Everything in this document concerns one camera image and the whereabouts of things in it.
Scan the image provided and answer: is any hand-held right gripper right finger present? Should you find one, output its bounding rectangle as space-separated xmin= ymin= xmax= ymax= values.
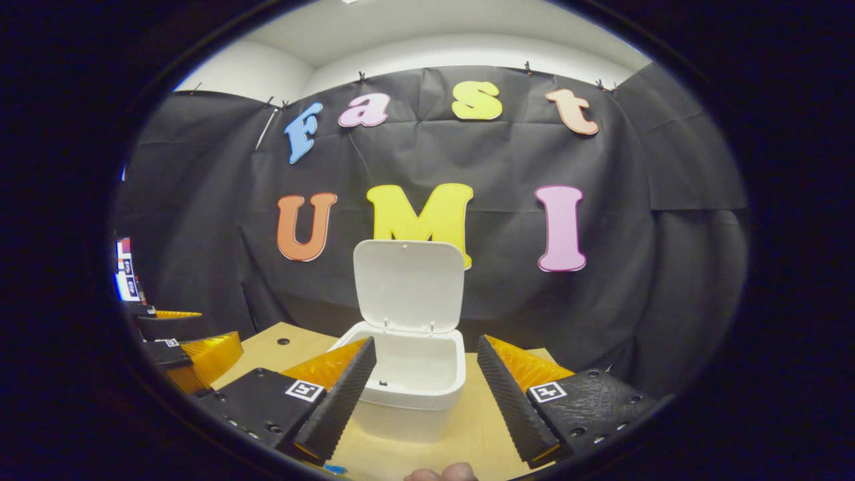
xmin=476 ymin=334 xmax=659 ymax=470

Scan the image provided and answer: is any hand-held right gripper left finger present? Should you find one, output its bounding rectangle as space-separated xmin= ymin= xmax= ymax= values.
xmin=194 ymin=336 xmax=377 ymax=467

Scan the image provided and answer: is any white desktop garbage bin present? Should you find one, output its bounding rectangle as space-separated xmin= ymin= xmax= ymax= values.
xmin=331 ymin=239 xmax=467 ymax=443

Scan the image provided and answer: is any wooden desktop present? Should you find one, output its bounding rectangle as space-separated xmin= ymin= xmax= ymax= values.
xmin=210 ymin=322 xmax=558 ymax=481

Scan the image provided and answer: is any computer monitor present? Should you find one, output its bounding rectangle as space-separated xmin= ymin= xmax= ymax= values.
xmin=115 ymin=237 xmax=141 ymax=303

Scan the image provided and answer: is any thin white rod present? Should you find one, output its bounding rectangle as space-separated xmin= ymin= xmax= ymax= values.
xmin=256 ymin=109 xmax=278 ymax=151

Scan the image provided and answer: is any black backdrop cloth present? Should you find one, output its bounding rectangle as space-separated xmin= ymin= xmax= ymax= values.
xmin=114 ymin=63 xmax=749 ymax=402

